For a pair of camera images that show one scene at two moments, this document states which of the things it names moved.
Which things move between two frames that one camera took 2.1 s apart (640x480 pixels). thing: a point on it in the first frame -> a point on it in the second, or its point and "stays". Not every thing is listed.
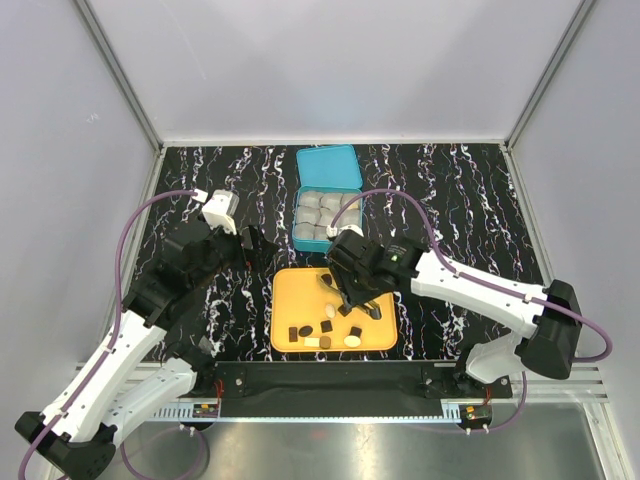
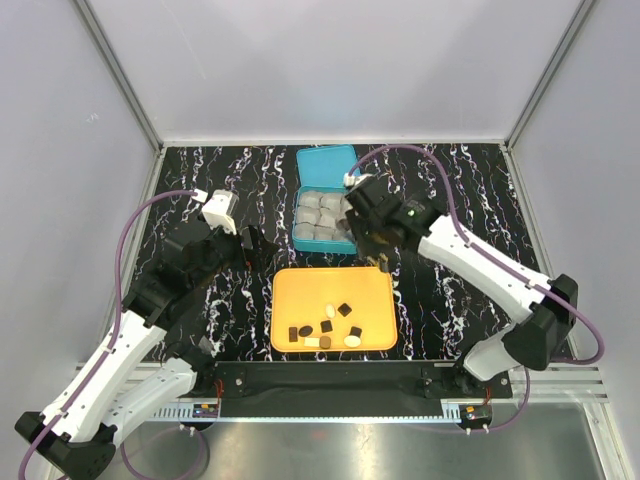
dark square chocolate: (326, 326) stays
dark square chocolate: (344, 310) stays
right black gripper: (352, 296) -> (355, 223)
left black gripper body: (228, 252) stays
